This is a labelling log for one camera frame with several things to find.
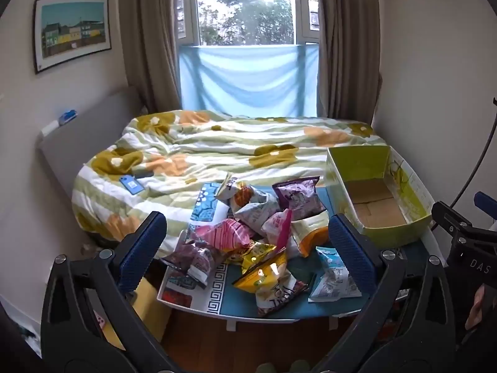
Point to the grey newsprint snack packet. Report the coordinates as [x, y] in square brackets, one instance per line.
[252, 211]

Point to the green cardboard box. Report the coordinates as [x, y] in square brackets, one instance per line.
[365, 163]

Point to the white table with blue print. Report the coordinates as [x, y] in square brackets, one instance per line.
[299, 311]

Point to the small golden snack packet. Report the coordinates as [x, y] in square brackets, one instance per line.
[256, 254]

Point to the person's right hand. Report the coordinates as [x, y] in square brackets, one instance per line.
[478, 307]

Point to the framed houses picture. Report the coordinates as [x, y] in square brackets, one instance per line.
[72, 31]

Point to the light purple snack packet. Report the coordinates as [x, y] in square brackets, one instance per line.
[299, 198]

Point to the white purple snack packet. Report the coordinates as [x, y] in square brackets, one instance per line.
[275, 297]

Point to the small white box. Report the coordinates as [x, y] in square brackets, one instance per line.
[49, 128]

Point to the grey packet with orange sticks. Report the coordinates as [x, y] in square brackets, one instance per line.
[238, 196]

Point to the white framed window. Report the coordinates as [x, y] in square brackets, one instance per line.
[248, 7]

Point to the beige curtain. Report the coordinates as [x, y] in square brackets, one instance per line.
[147, 39]
[349, 46]

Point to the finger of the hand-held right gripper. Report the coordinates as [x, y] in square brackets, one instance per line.
[454, 225]
[485, 204]

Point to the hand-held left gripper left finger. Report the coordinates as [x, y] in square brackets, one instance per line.
[143, 248]

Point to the floral striped blanket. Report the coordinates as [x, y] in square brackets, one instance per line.
[217, 140]

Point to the light blue window cloth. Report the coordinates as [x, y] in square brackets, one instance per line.
[248, 81]

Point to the grey bed headboard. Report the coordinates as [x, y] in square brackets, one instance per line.
[85, 132]

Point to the yellow snack packet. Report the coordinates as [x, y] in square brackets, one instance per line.
[252, 281]

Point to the blue tag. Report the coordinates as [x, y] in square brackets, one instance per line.
[131, 184]

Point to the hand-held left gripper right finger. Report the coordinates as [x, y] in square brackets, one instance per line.
[349, 252]

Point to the dark purple snack packet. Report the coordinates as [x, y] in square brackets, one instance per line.
[186, 258]

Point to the pink striped snack packet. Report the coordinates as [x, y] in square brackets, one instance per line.
[227, 237]

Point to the light blue snack packet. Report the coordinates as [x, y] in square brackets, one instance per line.
[334, 279]

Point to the yellow bag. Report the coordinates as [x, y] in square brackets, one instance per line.
[151, 307]

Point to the small blue white device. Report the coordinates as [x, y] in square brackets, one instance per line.
[68, 116]

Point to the pale green orange snack packet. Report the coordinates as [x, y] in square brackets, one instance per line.
[310, 233]

